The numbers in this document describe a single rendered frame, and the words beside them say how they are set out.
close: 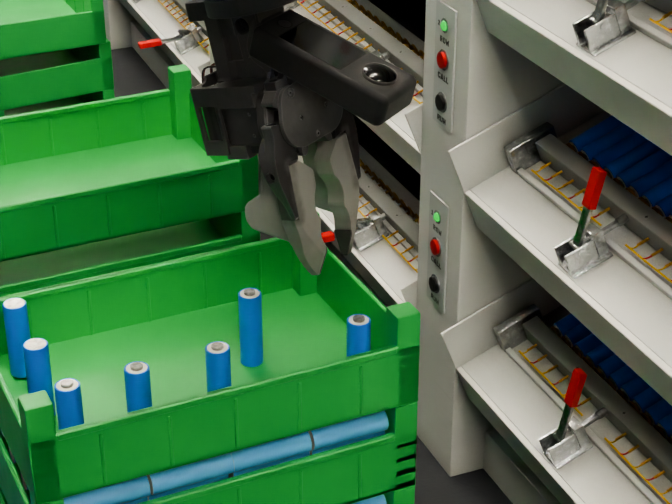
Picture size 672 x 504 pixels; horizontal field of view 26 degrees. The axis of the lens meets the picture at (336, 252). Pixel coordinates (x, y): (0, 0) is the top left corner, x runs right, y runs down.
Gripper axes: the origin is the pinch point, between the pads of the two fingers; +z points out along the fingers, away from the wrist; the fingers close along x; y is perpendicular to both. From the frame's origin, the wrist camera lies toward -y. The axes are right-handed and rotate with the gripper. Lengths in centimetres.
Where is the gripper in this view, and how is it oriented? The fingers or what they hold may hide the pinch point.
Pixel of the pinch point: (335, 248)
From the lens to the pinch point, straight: 108.5
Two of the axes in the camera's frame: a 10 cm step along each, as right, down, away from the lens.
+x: -5.7, 3.9, -7.2
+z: 2.1, 9.2, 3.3
